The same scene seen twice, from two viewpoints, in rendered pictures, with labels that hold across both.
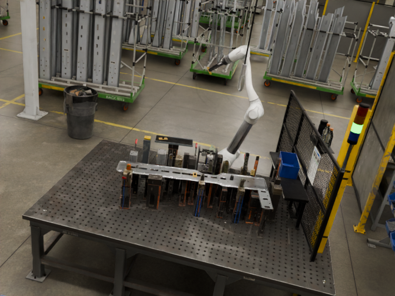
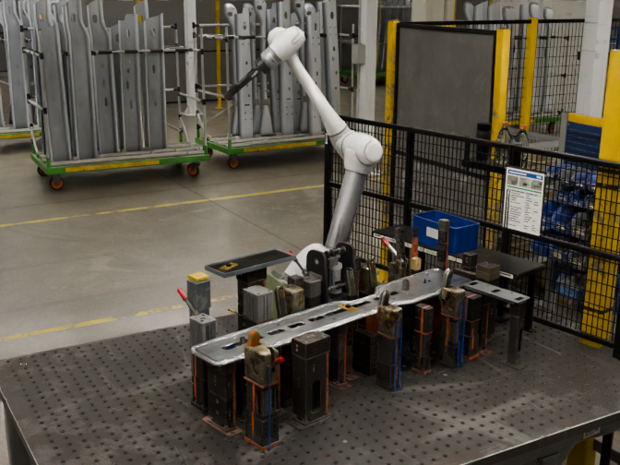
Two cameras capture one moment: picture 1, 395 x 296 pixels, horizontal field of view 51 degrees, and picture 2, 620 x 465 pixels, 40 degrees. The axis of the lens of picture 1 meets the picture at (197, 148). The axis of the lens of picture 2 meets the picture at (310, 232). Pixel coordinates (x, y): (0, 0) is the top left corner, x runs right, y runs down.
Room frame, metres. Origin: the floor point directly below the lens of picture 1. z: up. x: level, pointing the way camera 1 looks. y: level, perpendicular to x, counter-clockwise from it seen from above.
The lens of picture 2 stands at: (0.88, 2.10, 2.25)
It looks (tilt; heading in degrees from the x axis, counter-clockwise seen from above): 16 degrees down; 322
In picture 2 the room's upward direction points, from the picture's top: 1 degrees clockwise
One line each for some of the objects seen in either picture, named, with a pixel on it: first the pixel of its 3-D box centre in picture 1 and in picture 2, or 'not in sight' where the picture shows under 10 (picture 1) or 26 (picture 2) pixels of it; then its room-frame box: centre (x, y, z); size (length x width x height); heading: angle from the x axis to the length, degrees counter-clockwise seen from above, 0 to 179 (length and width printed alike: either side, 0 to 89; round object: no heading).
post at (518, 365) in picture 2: (263, 221); (516, 332); (2.95, -0.66, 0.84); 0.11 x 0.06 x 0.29; 3
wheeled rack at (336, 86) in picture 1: (309, 54); (116, 102); (10.14, -2.34, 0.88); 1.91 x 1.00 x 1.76; 79
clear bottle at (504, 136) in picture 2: (325, 134); (503, 143); (3.46, -1.12, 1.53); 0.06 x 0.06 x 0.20
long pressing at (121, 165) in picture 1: (192, 175); (345, 310); (3.28, 0.00, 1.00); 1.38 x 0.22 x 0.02; 93
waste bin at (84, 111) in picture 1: (80, 113); not in sight; (5.74, 1.83, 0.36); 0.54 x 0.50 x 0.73; 172
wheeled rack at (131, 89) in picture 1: (90, 50); not in sight; (7.41, 2.20, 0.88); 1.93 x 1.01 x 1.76; 88
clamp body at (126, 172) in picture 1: (126, 188); (262, 395); (3.07, 0.56, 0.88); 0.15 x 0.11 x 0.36; 3
